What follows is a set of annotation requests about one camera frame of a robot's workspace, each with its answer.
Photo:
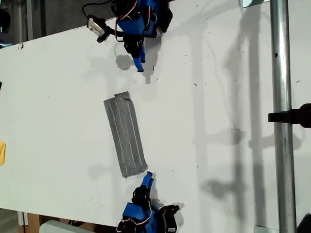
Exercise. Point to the grey striped towel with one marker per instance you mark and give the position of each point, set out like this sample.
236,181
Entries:
125,136

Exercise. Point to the white box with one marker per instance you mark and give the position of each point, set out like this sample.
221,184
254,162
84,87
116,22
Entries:
56,228

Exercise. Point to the grey metal pole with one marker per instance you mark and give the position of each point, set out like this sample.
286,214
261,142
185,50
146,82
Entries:
29,19

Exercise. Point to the black round object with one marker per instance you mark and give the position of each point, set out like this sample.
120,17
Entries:
4,20

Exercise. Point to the yellow object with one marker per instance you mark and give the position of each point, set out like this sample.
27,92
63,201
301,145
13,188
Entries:
2,154

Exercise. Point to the black clamp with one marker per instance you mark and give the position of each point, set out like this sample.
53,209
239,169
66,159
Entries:
291,116

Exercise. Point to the large black object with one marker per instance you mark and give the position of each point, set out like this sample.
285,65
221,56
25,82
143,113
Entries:
305,224

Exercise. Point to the camera black stalk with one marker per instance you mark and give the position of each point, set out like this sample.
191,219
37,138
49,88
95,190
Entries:
107,33

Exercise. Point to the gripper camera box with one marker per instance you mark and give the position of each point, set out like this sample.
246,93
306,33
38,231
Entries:
96,24
170,218

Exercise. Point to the brown wooden table frame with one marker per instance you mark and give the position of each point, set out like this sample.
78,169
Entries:
34,223

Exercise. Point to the metal bracket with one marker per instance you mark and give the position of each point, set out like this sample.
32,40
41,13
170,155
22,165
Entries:
247,3

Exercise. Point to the steel post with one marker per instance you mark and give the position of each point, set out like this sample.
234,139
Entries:
281,72

